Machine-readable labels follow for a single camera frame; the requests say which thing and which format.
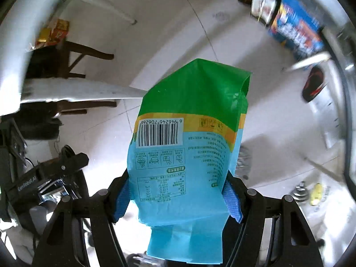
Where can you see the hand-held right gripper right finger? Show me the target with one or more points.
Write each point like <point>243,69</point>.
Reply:
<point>232,200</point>

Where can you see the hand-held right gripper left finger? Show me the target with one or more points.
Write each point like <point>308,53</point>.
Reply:
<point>122,200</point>

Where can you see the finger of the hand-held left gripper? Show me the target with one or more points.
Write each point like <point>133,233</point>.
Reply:
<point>72,161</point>

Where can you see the green blue snack bag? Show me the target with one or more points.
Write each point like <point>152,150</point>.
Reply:
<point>189,144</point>

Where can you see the grey fuzzy slipper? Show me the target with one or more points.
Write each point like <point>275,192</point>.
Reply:
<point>244,160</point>

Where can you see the small metal dumbbell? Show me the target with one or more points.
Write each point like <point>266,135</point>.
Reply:
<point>300,191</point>

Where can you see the small yellow item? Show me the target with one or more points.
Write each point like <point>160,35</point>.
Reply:
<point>316,193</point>

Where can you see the red yellow packet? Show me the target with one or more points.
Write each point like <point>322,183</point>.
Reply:
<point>54,33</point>

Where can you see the black red slipper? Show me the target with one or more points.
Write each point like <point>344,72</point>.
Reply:
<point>313,84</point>

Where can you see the white metal rod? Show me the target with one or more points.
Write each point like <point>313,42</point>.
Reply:
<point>308,61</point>

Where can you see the blue printed box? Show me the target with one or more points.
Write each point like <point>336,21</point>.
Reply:
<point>297,30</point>

